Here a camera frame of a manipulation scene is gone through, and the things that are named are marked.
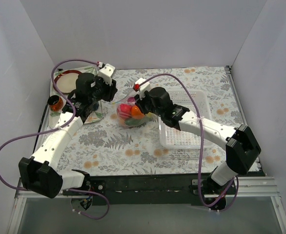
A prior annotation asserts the red fake apple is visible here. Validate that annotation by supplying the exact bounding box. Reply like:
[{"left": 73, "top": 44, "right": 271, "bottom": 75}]
[{"left": 117, "top": 103, "right": 132, "bottom": 118}]

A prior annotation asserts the floral table mat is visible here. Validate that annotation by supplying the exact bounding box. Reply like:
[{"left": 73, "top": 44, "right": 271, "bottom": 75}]
[{"left": 57, "top": 67, "right": 244, "bottom": 176}]

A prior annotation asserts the aluminium frame rail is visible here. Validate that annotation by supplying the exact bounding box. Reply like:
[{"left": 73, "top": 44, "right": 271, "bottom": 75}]
[{"left": 8, "top": 177, "right": 286, "bottom": 234}]

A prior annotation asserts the orange black cup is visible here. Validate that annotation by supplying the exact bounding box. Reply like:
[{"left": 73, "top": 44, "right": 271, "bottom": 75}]
[{"left": 47, "top": 95, "right": 63, "bottom": 112}]

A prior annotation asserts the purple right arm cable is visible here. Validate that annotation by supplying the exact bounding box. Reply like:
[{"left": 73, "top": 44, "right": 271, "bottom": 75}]
[{"left": 143, "top": 73, "right": 239, "bottom": 208}]

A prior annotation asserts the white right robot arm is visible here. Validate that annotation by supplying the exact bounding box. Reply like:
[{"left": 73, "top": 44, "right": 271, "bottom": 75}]
[{"left": 135, "top": 85, "right": 261, "bottom": 194}]

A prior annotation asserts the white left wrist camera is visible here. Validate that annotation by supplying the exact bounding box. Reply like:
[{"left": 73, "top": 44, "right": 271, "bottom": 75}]
[{"left": 98, "top": 62, "right": 116, "bottom": 86}]

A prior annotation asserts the floral serving tray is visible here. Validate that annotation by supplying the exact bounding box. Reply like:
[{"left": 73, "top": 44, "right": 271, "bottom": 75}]
[{"left": 49, "top": 66, "right": 104, "bottom": 130}]

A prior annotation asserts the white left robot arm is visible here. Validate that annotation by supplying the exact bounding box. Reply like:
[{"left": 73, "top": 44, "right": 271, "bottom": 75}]
[{"left": 19, "top": 71, "right": 117, "bottom": 198}]

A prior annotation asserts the red rimmed plate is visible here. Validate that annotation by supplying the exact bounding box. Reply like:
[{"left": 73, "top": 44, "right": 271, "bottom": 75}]
[{"left": 54, "top": 70, "right": 81, "bottom": 95}]

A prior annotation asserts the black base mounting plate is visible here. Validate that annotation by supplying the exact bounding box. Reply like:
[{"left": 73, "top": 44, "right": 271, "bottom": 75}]
[{"left": 84, "top": 172, "right": 239, "bottom": 207}]

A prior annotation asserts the clear zip top bag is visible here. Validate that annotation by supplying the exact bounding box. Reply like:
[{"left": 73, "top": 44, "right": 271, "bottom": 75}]
[{"left": 114, "top": 92, "right": 155, "bottom": 128}]

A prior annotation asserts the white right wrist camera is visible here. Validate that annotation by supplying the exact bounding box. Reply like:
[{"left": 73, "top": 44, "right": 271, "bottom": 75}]
[{"left": 133, "top": 78, "right": 151, "bottom": 100}]

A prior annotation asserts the orange fake fruit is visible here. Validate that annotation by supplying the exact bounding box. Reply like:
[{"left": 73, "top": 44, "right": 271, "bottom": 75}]
[{"left": 131, "top": 105, "right": 144, "bottom": 119}]

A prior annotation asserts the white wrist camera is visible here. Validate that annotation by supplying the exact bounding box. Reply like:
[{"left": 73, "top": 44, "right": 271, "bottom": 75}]
[
  {"left": 98, "top": 62, "right": 116, "bottom": 86},
  {"left": 133, "top": 78, "right": 151, "bottom": 100}
]

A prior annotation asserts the white plastic mesh basket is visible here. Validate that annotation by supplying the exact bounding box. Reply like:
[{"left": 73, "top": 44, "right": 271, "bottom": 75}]
[{"left": 159, "top": 89, "right": 214, "bottom": 149}]

